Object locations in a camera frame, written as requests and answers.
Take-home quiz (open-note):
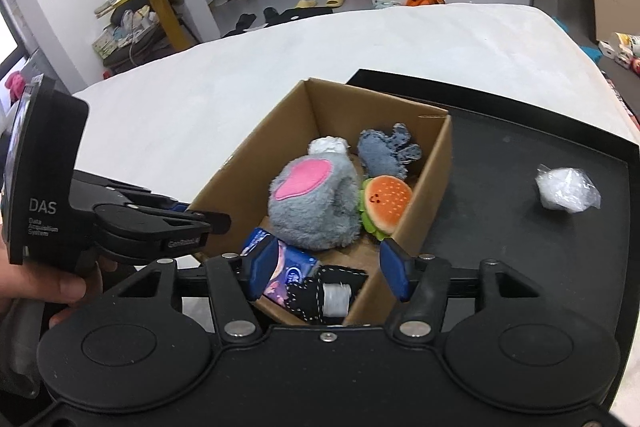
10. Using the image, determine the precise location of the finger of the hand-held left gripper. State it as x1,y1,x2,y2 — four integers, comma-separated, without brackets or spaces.
100,186,192,214
95,204,232,260

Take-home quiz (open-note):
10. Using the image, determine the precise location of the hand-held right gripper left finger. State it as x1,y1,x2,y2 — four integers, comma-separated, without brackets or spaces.
105,238,280,340

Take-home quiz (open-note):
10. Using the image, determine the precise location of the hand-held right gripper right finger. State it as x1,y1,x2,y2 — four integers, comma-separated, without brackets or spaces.
378,239,543,340

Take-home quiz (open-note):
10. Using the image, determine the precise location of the blue tissue packet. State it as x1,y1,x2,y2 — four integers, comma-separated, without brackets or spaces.
240,228,321,310

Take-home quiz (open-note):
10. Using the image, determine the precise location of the black felt stitched pouch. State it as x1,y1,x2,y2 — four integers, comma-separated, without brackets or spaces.
285,264,370,325

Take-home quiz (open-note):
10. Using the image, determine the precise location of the grey plush with pink patch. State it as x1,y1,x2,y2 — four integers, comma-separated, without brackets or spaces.
267,152,363,250

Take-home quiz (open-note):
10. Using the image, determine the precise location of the burger plush toy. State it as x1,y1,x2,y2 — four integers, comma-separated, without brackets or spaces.
359,175,414,239

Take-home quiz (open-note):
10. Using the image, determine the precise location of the brown cardboard box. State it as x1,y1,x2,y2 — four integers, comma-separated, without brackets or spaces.
187,78,453,327

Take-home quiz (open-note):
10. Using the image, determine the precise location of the grey denim octopus plush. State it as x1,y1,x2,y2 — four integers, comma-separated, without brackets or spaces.
357,123,423,180

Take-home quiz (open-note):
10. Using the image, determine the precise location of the white fluffy roll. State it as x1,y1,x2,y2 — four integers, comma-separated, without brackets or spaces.
307,136,349,156

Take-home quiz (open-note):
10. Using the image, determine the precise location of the black tray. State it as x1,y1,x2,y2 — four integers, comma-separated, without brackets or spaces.
345,68,630,410

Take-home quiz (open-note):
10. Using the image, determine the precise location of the person's left hand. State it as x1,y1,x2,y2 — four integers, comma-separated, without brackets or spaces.
0,237,106,330

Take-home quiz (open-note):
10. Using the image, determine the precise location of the pile of household clutter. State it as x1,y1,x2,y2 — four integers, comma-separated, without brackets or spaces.
91,4,168,68

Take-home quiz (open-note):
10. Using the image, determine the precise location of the yellow table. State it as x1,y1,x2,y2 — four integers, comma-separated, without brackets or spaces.
95,0,213,52

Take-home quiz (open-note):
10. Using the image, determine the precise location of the white plastic-wrapped ball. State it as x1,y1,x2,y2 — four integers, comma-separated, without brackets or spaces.
535,164,602,214

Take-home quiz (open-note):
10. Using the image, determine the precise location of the black floor mat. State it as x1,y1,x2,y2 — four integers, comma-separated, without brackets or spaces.
222,7,335,38

